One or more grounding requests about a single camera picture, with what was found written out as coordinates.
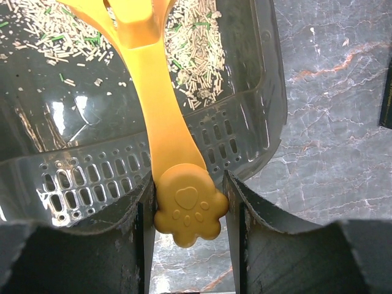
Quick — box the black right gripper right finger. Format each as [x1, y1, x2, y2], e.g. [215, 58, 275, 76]
[223, 171, 391, 293]

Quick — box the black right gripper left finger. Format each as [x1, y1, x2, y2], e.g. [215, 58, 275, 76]
[1, 176, 155, 293]

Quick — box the dark grey litter tray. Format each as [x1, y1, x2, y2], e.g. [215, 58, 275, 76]
[1, 1, 287, 227]

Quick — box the yellow litter scoop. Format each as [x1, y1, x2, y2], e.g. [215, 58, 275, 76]
[66, 1, 229, 248]

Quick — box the black box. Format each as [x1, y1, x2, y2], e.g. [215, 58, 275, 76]
[379, 59, 392, 129]

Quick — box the grey cat litter pile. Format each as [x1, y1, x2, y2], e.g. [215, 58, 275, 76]
[1, 1, 225, 111]

